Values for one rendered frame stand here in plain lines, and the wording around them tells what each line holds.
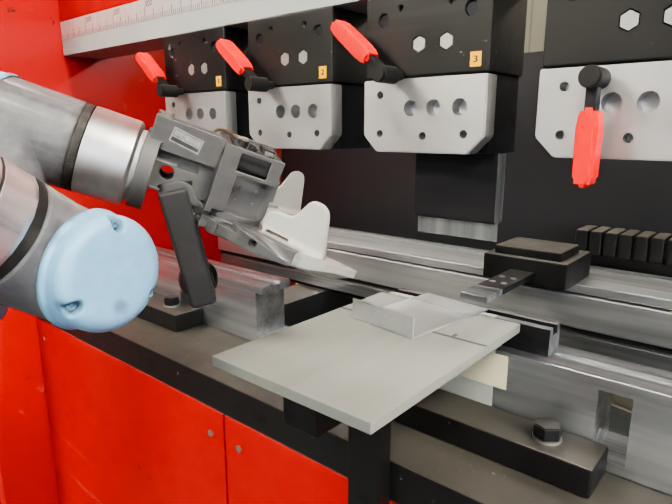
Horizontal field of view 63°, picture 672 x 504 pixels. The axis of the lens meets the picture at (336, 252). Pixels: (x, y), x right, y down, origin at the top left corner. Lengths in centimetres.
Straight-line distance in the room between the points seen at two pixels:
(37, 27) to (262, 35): 59
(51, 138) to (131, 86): 85
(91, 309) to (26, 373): 96
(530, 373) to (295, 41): 48
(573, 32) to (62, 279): 45
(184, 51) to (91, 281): 61
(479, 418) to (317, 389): 23
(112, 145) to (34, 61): 78
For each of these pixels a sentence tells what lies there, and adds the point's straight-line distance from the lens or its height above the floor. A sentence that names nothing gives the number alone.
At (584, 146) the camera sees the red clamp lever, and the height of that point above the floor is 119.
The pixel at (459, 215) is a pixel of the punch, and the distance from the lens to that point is 63.
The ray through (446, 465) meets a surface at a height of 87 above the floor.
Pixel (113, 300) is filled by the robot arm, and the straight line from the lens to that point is 36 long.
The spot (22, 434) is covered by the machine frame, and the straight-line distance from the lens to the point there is 135.
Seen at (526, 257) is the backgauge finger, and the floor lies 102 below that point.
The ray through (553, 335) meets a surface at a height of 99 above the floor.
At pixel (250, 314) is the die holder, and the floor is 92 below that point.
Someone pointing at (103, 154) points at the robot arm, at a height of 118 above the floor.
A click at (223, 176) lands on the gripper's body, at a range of 48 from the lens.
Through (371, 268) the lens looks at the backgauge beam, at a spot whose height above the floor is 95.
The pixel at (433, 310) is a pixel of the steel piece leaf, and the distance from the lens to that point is 63.
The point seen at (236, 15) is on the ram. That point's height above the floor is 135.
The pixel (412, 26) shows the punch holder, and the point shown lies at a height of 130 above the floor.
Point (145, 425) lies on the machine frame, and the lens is 97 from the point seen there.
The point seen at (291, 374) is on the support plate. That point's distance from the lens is 47.
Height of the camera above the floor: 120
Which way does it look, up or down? 13 degrees down
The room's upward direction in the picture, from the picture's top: straight up
